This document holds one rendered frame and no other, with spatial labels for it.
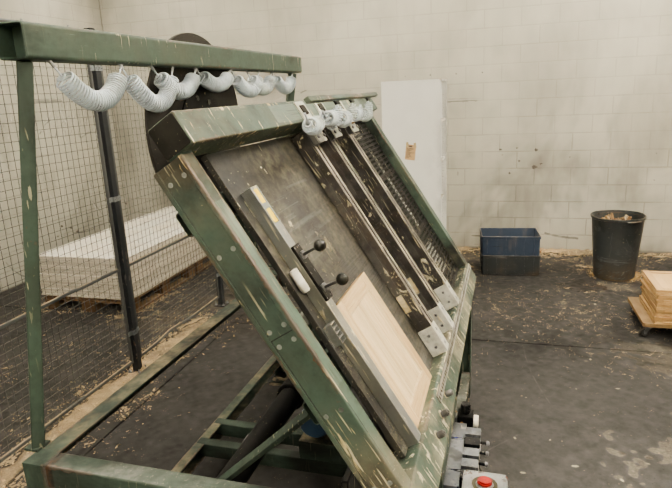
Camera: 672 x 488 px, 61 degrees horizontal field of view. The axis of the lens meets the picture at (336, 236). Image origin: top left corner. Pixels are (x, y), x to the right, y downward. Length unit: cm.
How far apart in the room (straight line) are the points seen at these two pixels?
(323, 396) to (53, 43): 126
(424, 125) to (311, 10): 247
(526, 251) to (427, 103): 188
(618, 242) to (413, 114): 238
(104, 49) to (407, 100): 406
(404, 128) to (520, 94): 181
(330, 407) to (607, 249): 496
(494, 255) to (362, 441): 479
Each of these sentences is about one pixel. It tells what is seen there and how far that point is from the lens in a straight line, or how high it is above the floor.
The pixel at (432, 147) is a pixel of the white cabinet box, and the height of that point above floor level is 140.
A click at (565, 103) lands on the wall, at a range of 713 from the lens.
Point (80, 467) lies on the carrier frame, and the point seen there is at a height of 79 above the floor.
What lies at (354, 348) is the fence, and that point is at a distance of 180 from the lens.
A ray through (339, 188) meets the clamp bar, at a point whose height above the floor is 160.
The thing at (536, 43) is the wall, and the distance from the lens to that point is 712.
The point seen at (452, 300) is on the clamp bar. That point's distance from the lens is 293.
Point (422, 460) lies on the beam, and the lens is 187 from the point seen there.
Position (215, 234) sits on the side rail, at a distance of 156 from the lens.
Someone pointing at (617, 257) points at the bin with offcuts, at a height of 26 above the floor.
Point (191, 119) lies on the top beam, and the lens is 160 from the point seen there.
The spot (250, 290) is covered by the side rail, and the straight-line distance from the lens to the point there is 156.
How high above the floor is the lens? 198
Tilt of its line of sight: 14 degrees down
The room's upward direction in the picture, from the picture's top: 3 degrees counter-clockwise
